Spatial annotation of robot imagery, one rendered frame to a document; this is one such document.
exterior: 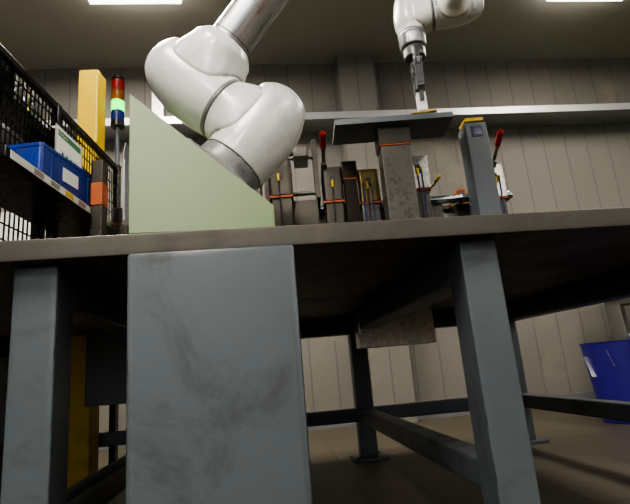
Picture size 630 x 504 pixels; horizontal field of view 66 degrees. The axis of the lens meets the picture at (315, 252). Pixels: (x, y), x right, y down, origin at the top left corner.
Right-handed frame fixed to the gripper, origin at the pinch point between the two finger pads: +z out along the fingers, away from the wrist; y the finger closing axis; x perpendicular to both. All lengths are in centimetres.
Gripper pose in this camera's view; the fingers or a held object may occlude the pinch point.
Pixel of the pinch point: (421, 103)
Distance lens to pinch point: 170.3
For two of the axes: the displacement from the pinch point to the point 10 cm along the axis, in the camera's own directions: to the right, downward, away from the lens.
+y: 1.3, 2.3, 9.7
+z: 0.8, 9.7, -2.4
